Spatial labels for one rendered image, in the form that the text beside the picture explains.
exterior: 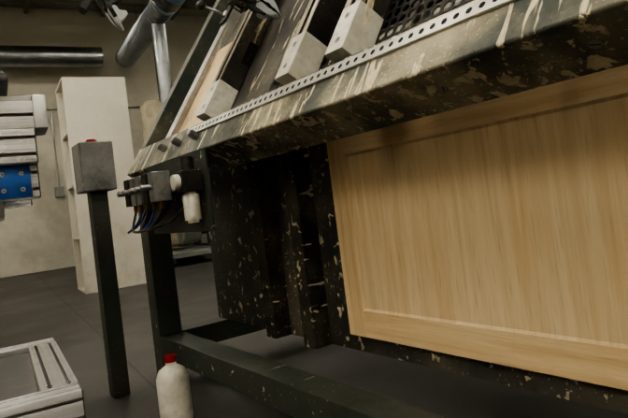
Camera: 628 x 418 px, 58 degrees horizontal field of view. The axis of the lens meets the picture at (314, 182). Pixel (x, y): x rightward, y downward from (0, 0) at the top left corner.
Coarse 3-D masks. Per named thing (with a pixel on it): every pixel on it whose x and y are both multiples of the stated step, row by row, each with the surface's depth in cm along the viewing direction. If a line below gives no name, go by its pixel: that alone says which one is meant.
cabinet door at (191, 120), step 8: (224, 48) 211; (216, 56) 215; (224, 56) 206; (216, 64) 210; (208, 72) 212; (216, 72) 205; (208, 80) 207; (200, 88) 211; (208, 88) 202; (200, 96) 205; (200, 104) 201; (192, 112) 203; (184, 120) 206; (192, 120) 199; (200, 120) 190; (184, 128) 200
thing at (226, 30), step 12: (228, 24) 220; (216, 36) 221; (228, 36) 220; (216, 48) 216; (204, 60) 218; (204, 72) 213; (192, 84) 215; (192, 96) 209; (180, 108) 210; (180, 120) 206; (168, 132) 207
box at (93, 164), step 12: (84, 144) 203; (96, 144) 206; (108, 144) 208; (72, 156) 211; (84, 156) 203; (96, 156) 205; (108, 156) 208; (84, 168) 202; (96, 168) 205; (108, 168) 207; (84, 180) 202; (96, 180) 204; (108, 180) 207; (84, 192) 203
